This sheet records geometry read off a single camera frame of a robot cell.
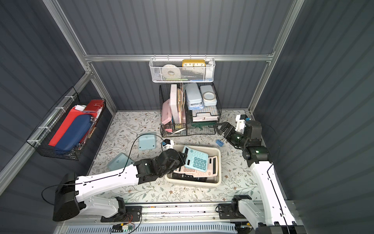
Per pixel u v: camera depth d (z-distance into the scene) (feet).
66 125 2.37
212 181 2.72
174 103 2.95
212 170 2.54
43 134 2.05
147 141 3.34
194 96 3.10
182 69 2.91
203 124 3.22
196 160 2.43
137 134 3.51
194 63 2.86
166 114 3.32
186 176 2.70
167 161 1.76
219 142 3.31
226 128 2.07
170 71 2.76
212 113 2.99
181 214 2.43
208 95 3.23
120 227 2.30
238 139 1.97
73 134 2.26
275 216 1.25
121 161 2.97
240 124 2.13
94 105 2.63
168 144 2.22
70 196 1.31
